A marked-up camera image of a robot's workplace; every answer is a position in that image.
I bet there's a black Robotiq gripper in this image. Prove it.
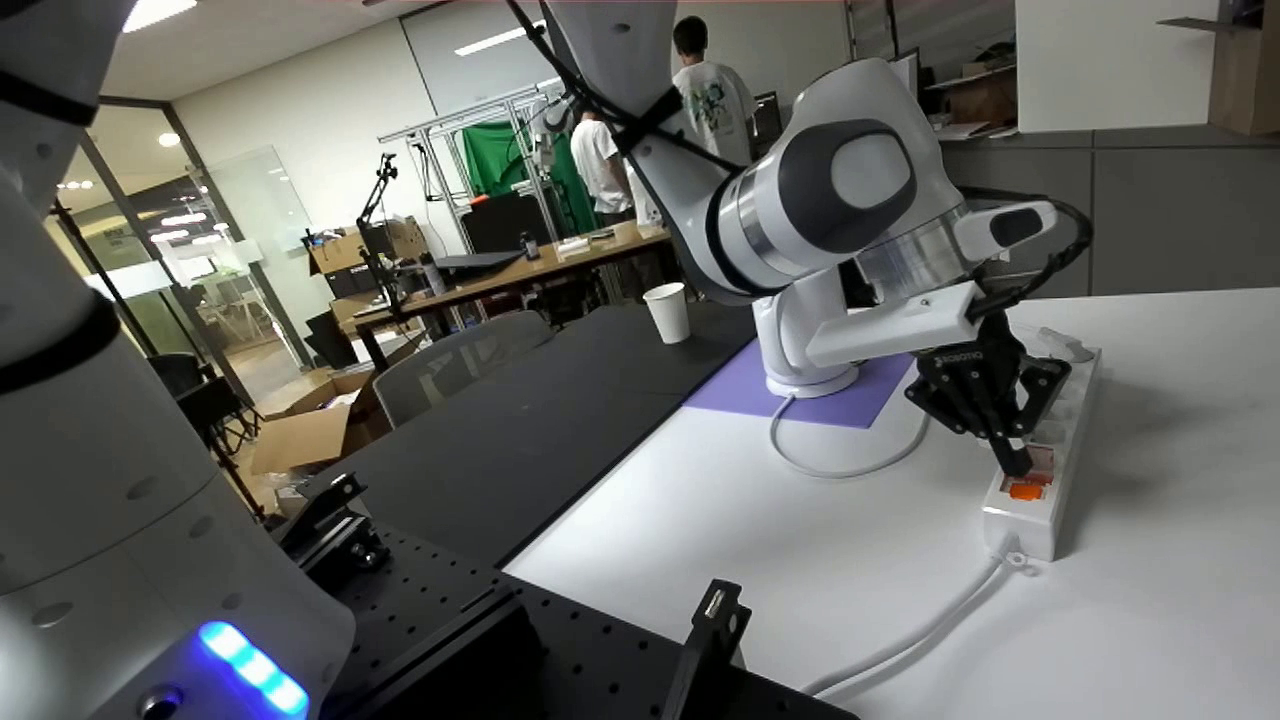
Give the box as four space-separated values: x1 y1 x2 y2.
902 306 1081 478

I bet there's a white power strip orange switch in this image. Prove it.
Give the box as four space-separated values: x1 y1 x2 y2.
978 327 1098 565

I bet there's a white electric kettle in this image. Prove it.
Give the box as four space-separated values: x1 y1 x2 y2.
747 279 867 405

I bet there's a purple mat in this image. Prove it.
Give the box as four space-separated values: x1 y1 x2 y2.
684 338 928 437

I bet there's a white paper cup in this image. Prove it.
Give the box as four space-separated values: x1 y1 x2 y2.
640 276 697 353

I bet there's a person in white shirt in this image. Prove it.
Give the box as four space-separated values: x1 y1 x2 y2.
667 13 761 172

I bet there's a wooden cabinet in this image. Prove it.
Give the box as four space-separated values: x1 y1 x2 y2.
1156 0 1280 139

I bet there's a wooden table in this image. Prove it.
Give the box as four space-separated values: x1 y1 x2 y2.
329 219 679 371

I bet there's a grey office chair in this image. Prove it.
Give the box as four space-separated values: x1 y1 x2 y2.
369 309 561 432

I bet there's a green cloth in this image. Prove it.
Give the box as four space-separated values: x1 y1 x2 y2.
456 116 599 242

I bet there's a black perforated breadboard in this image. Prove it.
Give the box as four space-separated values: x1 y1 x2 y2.
271 464 861 720

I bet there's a cardboard box on table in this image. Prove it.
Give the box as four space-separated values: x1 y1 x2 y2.
304 216 432 279

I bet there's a large cardboard box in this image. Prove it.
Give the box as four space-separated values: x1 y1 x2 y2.
236 366 393 519

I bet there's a black office chair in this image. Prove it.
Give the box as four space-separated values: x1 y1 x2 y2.
139 349 261 474

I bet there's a white kettle cable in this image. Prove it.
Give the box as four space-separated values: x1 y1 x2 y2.
765 387 938 483

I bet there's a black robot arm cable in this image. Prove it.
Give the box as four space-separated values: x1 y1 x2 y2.
504 0 1098 327

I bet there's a white power strip cable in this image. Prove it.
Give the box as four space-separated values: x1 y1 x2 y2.
805 537 1036 706

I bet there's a black camera clamp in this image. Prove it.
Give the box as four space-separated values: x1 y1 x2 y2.
659 576 757 720

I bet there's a white metal rack frame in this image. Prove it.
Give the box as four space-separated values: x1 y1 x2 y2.
375 82 573 208

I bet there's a black tripod with camera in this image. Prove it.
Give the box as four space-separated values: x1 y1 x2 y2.
348 148 421 320

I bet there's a black metal bracket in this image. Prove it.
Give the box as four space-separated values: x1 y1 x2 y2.
274 468 393 591

